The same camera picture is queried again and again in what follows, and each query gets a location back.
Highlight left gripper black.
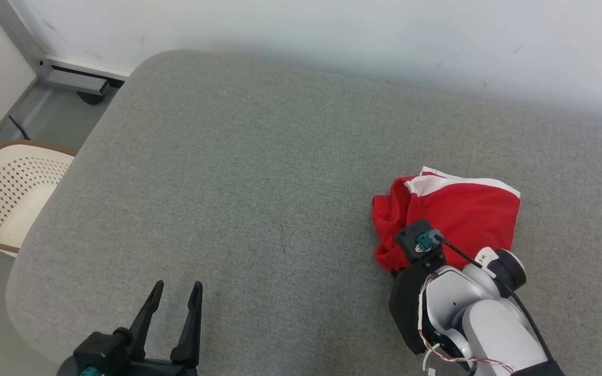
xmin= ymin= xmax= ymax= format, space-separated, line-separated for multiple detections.
xmin=123 ymin=281 xmax=203 ymax=376

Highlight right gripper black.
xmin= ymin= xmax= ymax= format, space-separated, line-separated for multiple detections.
xmin=389 ymin=261 xmax=445 ymax=356

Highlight red garment with white trim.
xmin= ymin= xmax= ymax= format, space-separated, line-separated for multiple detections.
xmin=372 ymin=166 xmax=522 ymax=273

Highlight cream perforated laundry basket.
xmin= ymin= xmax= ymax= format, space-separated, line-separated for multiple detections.
xmin=0 ymin=139 xmax=78 ymax=256

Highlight red white thin wire bundle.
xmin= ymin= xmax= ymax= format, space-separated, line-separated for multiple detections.
xmin=417 ymin=272 xmax=516 ymax=376

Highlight small white cable label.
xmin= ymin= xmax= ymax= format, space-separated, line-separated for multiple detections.
xmin=474 ymin=247 xmax=499 ymax=271

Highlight right arm black strap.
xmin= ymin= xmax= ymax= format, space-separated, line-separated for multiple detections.
xmin=510 ymin=359 xmax=567 ymax=376

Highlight black frame foot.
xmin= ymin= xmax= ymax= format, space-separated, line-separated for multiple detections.
xmin=76 ymin=90 xmax=109 ymax=106

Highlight black floor cable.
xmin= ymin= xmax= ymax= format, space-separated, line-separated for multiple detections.
xmin=7 ymin=114 xmax=31 ymax=140

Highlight grey metal partition frame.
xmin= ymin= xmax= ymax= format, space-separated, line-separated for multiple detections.
xmin=0 ymin=0 xmax=130 ymax=96

